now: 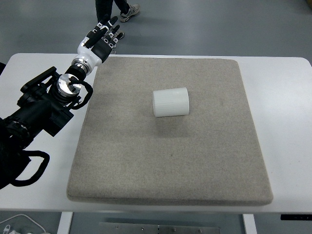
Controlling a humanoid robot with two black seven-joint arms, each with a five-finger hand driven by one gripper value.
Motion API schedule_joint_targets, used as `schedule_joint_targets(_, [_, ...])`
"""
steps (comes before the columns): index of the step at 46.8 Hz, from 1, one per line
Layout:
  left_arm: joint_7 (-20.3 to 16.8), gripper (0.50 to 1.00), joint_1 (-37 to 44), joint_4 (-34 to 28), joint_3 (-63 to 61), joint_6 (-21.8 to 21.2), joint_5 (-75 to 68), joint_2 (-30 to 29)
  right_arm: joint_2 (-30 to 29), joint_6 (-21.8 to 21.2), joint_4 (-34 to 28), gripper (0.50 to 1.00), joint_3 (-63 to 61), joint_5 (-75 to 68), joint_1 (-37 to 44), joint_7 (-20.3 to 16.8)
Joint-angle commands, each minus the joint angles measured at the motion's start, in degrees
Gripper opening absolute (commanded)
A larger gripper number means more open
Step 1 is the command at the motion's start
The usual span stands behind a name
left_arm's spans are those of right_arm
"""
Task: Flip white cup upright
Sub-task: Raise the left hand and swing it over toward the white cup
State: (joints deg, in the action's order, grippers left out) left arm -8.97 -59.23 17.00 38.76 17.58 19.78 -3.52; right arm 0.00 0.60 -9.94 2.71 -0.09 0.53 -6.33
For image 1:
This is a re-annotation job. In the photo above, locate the white left table leg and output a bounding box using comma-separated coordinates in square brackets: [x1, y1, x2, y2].
[57, 212, 73, 234]

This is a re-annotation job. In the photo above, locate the white table leg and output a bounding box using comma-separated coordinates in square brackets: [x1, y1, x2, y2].
[242, 214, 257, 234]
[57, 212, 73, 234]

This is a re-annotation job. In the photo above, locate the white ribbed cup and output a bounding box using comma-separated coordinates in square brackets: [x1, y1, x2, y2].
[153, 87, 190, 117]

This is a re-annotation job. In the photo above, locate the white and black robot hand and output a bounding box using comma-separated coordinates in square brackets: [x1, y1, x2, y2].
[72, 16, 123, 72]

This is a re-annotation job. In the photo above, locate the black desk control panel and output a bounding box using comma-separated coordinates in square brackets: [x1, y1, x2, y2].
[280, 214, 312, 221]

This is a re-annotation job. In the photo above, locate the black sleeved arm cable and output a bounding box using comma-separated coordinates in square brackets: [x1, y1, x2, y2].
[11, 150, 51, 187]

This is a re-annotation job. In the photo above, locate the beige felt mat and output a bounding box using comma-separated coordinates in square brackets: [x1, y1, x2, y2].
[67, 57, 273, 206]

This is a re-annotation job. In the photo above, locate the white right table leg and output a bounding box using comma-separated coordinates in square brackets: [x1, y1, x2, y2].
[242, 214, 257, 234]

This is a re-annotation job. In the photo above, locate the white cable on floor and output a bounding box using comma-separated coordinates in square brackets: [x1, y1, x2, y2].
[0, 214, 48, 234]

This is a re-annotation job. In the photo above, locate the person's leg with sneaker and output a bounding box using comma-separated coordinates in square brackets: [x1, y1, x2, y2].
[95, 0, 140, 22]

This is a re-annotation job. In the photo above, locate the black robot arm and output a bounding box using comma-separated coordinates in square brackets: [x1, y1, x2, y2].
[0, 60, 93, 188]

